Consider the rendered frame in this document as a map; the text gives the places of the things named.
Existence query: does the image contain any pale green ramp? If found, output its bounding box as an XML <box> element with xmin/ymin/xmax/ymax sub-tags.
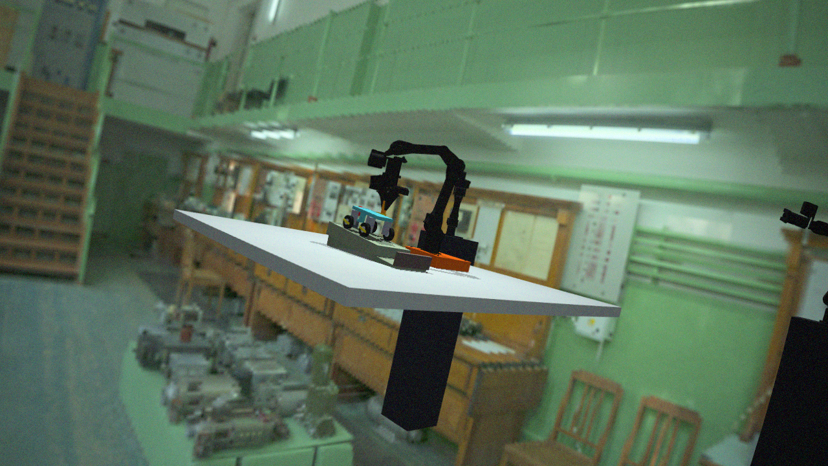
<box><xmin>326</xmin><ymin>221</ymin><xmax>432</xmax><ymax>272</ymax></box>

